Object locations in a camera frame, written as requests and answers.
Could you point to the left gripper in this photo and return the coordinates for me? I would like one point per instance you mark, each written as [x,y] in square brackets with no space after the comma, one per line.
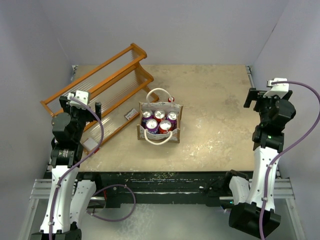
[66,107]

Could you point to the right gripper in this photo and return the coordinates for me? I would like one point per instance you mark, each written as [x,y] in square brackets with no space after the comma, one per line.
[255,95]

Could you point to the purple Fanta can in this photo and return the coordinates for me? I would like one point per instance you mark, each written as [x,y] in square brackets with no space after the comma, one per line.
[172,117]
[147,114]
[152,126]

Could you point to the red Coke can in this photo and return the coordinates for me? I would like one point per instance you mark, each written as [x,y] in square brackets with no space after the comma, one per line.
[165,127]
[159,115]

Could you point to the canvas jute tote bag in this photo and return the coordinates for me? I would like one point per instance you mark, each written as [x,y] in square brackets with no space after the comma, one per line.
[159,139]

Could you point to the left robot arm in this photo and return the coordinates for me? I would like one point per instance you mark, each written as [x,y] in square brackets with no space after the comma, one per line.
[69,196]

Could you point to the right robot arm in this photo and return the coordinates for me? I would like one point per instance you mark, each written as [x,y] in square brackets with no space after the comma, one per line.
[254,207]

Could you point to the small white card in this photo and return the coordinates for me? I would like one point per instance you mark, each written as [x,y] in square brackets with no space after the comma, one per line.
[90,144]

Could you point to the orange wooden shelf rack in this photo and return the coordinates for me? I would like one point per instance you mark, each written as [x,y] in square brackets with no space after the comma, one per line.
[119,84]

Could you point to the white red labelled packet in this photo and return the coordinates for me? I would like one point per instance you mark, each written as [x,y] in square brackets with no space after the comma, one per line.
[131,114]

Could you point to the small red-capped sauce bottle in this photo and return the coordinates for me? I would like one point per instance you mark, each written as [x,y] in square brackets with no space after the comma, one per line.
[171,99]

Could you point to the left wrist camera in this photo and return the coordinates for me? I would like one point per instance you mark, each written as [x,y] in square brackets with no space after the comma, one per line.
[79,99]

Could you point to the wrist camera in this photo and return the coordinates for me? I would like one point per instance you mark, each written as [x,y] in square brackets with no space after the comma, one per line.
[79,99]
[278,87]

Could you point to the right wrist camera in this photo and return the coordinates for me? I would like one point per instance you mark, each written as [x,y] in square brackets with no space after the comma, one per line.
[278,87]

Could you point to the black aluminium base frame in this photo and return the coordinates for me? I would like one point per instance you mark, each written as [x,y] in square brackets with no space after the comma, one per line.
[209,188]

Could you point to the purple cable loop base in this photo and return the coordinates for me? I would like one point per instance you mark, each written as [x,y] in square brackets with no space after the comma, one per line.
[111,202]

